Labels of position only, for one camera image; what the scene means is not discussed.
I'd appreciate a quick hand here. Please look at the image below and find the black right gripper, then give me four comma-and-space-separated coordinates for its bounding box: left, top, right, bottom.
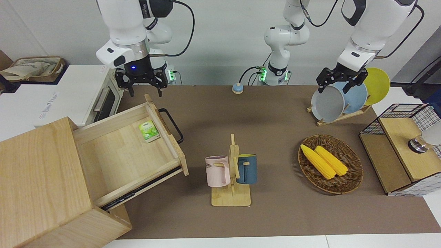
115, 57, 168, 98

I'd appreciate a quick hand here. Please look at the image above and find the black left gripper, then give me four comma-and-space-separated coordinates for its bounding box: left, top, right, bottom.
316, 64, 368, 94

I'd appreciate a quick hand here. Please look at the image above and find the light blue plate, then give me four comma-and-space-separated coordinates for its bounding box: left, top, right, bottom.
334, 81, 368, 114

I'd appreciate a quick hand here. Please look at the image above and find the grey plate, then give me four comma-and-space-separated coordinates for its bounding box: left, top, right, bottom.
311, 85, 345, 123

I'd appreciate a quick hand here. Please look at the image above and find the yellow plate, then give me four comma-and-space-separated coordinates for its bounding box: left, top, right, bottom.
363, 68, 391, 105

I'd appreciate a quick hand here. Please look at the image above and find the wooden plate rack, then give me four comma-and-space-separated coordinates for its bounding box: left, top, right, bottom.
307, 104, 372, 127

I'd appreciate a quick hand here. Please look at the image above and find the green tea packet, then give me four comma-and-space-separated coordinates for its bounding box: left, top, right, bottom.
139, 120, 160, 143

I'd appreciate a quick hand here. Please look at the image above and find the white toaster oven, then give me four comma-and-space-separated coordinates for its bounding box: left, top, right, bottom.
34, 64, 125, 128

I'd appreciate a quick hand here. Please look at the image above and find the black equipment stand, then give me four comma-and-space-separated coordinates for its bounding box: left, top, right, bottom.
403, 57, 441, 104

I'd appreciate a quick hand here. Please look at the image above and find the yellow corn cob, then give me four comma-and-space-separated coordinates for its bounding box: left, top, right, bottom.
300, 144, 336, 180
314, 145, 348, 176

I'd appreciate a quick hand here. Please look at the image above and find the brown wicker basket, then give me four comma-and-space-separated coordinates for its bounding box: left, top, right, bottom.
298, 135, 364, 195

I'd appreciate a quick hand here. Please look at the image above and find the glass with metal base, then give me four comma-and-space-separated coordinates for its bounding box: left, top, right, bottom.
408, 128, 441, 154

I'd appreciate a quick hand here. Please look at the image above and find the pink mug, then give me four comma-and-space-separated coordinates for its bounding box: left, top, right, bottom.
205, 156, 230, 187

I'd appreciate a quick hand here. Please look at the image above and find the dark blue mug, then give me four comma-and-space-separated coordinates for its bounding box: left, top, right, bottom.
236, 154, 257, 185

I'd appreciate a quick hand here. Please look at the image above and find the light wooden cabinet box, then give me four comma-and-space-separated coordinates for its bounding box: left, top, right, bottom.
0, 116, 132, 248

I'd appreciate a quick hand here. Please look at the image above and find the wooden mug tree rack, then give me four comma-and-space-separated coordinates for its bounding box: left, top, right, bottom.
211, 134, 252, 207

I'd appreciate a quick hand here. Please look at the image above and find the brown table mat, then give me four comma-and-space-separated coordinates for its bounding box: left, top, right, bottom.
100, 84, 441, 240

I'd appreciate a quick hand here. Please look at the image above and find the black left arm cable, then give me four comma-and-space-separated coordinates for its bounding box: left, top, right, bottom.
299, 0, 425, 59

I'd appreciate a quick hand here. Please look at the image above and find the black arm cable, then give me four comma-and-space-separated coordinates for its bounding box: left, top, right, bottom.
299, 0, 425, 59
152, 0, 195, 57

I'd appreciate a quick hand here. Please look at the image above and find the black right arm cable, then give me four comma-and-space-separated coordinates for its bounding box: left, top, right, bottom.
152, 0, 195, 57

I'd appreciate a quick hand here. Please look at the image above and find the wood and wire shelf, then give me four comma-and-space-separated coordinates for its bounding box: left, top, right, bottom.
359, 103, 441, 197

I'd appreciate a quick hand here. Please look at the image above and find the black base cable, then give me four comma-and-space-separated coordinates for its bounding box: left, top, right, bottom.
239, 65, 270, 85

